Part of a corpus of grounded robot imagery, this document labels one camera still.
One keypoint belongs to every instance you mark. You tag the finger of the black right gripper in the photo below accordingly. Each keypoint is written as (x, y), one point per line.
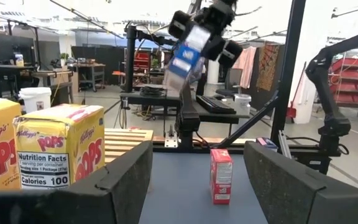
(213, 48)

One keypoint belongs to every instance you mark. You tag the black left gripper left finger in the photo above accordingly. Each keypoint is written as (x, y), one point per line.
(73, 205)

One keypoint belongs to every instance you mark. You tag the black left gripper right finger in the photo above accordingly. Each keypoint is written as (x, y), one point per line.
(306, 202)

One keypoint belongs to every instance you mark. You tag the red cereal box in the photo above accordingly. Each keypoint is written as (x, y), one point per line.
(221, 177)

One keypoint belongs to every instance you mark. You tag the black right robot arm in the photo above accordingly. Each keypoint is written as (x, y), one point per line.
(186, 121)

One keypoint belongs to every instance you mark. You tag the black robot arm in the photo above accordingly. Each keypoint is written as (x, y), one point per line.
(334, 124)

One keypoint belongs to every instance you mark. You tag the wooden slatted shelf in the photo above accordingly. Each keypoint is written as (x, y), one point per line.
(123, 140)

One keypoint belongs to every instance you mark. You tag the pink hanging cloth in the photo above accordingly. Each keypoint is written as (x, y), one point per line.
(245, 67)

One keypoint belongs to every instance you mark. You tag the black keyboard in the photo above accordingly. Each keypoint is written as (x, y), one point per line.
(214, 104)

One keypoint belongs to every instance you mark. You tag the patterned hanging cloth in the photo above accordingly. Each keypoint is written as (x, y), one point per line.
(267, 67)

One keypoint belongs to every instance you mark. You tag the white plastic bucket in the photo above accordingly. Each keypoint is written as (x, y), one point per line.
(242, 104)
(36, 99)

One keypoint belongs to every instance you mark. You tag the dark grey equipment desk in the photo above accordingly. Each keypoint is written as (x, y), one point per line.
(172, 102)

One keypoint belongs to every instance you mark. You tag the blue table mat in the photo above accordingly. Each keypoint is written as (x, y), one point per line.
(182, 186)

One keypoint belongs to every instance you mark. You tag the red storage rack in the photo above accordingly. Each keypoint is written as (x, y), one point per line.
(353, 81)

